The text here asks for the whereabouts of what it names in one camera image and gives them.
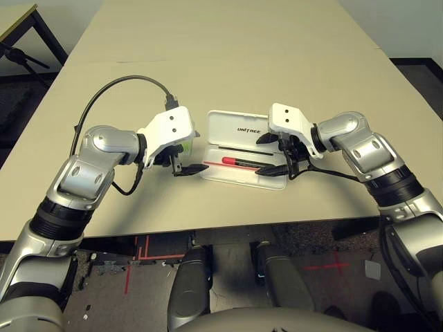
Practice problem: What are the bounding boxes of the red floor tape lines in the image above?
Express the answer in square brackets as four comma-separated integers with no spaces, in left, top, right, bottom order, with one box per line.
[124,234,186,295]

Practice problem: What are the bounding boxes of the red and black marker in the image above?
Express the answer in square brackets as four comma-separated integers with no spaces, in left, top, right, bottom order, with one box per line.
[221,156,264,173]

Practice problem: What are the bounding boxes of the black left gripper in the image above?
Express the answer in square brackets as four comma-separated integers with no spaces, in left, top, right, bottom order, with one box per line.
[153,143,210,178]

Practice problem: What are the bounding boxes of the black table foot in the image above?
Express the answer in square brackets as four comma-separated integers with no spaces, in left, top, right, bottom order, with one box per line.
[332,216,381,241]

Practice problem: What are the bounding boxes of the black framed side table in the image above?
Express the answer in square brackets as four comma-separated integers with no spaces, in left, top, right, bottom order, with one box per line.
[0,3,69,66]

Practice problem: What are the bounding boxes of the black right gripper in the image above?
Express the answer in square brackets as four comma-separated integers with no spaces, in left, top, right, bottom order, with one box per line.
[255,133,311,177]

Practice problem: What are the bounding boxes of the grey robot torso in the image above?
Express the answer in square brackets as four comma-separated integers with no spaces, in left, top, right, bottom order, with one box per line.
[172,306,378,332]

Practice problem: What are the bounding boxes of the grey robot right leg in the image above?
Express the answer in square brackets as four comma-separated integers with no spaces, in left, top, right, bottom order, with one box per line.
[255,241,316,312]

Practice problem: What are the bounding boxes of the grey robot leg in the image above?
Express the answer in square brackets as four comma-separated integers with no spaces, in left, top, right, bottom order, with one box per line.
[255,241,316,312]
[168,245,213,331]

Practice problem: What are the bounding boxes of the black tripod stand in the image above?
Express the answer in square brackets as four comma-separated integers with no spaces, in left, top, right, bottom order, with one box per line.
[0,41,51,87]

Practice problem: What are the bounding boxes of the black shoe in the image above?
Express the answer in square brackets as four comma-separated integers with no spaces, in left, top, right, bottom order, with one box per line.
[323,306,347,321]

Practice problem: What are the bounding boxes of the grey robot left leg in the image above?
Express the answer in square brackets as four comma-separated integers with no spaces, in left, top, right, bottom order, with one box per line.
[168,245,213,331]

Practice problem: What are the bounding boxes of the grey square floor pad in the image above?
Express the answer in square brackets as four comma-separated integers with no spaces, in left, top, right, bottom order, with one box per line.
[365,259,381,280]

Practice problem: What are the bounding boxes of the white plastic pencil case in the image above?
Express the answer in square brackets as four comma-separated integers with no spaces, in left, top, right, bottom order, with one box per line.
[199,109,288,190]

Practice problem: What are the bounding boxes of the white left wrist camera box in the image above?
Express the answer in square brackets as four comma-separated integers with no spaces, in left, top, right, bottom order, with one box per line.
[136,105,201,169]

